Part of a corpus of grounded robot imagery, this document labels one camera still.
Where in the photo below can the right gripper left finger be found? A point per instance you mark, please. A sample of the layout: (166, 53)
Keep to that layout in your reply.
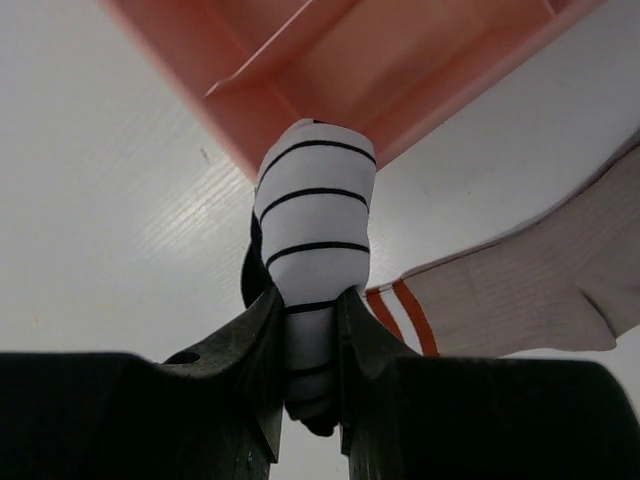
(211, 411)

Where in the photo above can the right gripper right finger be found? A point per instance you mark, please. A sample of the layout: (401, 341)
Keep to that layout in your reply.
(406, 416)

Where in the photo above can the white sock black toe heel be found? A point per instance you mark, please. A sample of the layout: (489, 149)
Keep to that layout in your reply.
(309, 240)

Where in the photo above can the taupe sock red cuff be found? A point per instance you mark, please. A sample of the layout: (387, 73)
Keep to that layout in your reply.
(569, 281)

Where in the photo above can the pink divided organizer tray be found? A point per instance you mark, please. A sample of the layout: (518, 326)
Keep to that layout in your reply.
(392, 70)

